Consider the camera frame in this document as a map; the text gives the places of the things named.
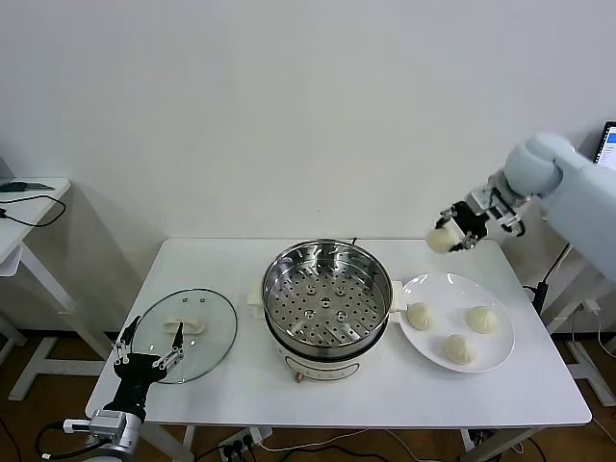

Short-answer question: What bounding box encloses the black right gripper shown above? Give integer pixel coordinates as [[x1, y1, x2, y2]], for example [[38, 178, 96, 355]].
[[434, 200, 491, 255]]

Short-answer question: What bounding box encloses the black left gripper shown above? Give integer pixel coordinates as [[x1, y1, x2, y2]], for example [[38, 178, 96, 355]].
[[102, 315, 187, 413]]

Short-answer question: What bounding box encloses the white steamed baozi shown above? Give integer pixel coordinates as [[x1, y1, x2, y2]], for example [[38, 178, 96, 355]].
[[426, 226, 458, 255], [465, 305, 501, 334], [443, 333, 478, 368], [406, 301, 435, 332]]

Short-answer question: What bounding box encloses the round glass lid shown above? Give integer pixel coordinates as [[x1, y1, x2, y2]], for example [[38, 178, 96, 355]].
[[130, 287, 240, 385]]

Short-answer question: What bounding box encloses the perforated steel steamer pot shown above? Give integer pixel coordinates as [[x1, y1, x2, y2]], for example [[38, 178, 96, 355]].
[[247, 239, 408, 348]]

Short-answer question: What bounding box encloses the white oval plate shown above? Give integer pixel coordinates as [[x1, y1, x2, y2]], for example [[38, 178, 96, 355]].
[[400, 272, 516, 374]]

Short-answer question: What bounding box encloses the white power strip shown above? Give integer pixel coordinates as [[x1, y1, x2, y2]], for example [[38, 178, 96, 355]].
[[217, 425, 273, 458]]

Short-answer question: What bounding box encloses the white electric cooker base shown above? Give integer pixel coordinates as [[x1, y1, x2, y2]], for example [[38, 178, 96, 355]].
[[247, 288, 409, 386]]

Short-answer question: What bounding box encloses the open laptop lit screen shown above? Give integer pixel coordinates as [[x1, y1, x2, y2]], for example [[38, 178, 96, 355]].
[[594, 120, 616, 172]]

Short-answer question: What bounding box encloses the white side desk with tool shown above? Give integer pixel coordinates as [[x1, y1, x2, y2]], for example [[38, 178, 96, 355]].
[[0, 177, 116, 403]]

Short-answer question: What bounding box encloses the green flat tool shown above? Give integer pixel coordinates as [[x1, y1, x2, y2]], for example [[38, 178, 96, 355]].
[[0, 180, 57, 193]]

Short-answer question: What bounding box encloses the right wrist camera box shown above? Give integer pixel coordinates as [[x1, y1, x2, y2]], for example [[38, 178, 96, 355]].
[[465, 189, 498, 214]]

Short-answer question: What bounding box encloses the black cable with block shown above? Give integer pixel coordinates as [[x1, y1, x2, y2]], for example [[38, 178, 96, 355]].
[[523, 243, 574, 314]]

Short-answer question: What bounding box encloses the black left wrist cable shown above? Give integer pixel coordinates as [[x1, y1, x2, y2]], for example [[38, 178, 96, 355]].
[[34, 422, 97, 462]]

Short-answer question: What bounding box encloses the black looped cable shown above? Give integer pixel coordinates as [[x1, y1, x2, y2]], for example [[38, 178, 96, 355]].
[[0, 193, 67, 227]]

